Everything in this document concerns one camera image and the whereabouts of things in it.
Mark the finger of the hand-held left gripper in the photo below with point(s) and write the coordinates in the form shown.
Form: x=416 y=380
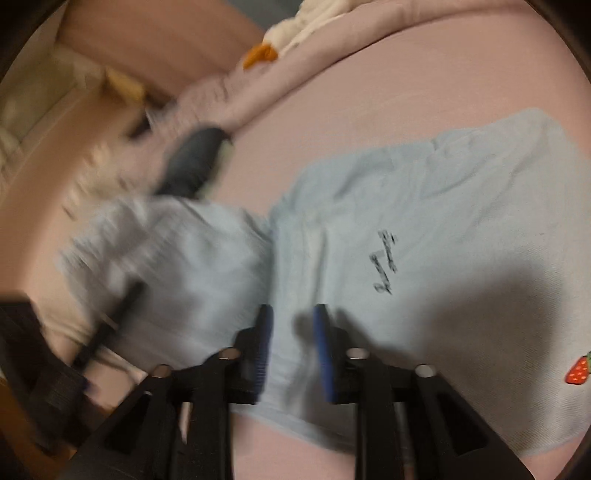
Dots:
x=113 y=323

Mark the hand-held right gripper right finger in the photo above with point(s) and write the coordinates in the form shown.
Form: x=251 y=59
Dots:
x=323 y=353

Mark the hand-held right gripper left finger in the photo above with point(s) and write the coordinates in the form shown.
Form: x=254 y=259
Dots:
x=264 y=344

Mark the light blue strawberry pants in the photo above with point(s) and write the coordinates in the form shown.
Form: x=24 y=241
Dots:
x=415 y=230

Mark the plaid pillow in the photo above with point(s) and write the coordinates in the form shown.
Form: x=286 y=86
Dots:
x=106 y=180

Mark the folded dark jeans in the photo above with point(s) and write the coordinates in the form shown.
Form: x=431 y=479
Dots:
x=191 y=161

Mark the yellow hanging cloth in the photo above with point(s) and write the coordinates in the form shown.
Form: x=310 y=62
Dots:
x=124 y=83

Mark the purple quilt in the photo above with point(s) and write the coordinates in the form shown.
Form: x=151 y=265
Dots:
x=323 y=69

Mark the pink curtain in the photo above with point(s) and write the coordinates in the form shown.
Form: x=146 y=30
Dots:
x=161 y=37

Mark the white goose plush toy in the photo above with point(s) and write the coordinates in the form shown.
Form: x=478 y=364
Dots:
x=295 y=27

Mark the cream wall shelf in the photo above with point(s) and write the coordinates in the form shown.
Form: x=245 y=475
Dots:
x=41 y=97

